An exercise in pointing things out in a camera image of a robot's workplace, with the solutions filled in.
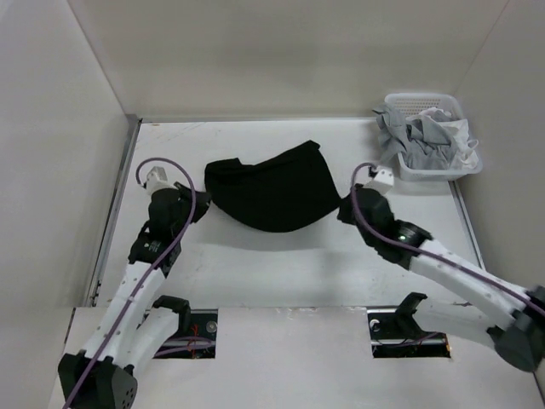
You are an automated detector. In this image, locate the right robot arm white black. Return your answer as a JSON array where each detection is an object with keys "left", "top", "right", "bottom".
[{"left": 337, "top": 184, "right": 544, "bottom": 372}]

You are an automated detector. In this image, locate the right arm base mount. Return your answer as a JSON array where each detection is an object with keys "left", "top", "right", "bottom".
[{"left": 367, "top": 292, "right": 450, "bottom": 359}]

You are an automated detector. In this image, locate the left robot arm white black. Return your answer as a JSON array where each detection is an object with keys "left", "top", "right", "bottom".
[{"left": 58, "top": 183, "right": 211, "bottom": 408}]

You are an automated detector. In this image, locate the white plastic laundry basket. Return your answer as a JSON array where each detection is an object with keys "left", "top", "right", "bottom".
[{"left": 374, "top": 93, "right": 484, "bottom": 181}]

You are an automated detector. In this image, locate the black tank top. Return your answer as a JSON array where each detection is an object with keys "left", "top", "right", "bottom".
[{"left": 204, "top": 141, "right": 341, "bottom": 233}]

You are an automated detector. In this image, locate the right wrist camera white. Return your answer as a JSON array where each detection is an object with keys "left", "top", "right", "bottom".
[{"left": 365, "top": 166, "right": 394, "bottom": 195}]

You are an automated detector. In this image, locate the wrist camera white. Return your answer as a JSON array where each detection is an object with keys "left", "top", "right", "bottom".
[
  {"left": 144, "top": 166, "right": 175, "bottom": 196},
  {"left": 365, "top": 166, "right": 394, "bottom": 195}
]

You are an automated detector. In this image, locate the white tank top in basket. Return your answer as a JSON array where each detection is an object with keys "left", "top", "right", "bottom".
[{"left": 420, "top": 107, "right": 479, "bottom": 170}]

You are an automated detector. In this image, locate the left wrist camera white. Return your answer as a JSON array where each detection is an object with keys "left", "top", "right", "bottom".
[{"left": 144, "top": 166, "right": 175, "bottom": 196}]

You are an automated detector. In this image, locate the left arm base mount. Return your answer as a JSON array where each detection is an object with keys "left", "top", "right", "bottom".
[{"left": 152, "top": 296, "right": 219, "bottom": 360}]

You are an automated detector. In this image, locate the grey tank top in basket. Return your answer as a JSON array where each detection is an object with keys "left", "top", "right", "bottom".
[{"left": 373, "top": 104, "right": 455, "bottom": 170}]

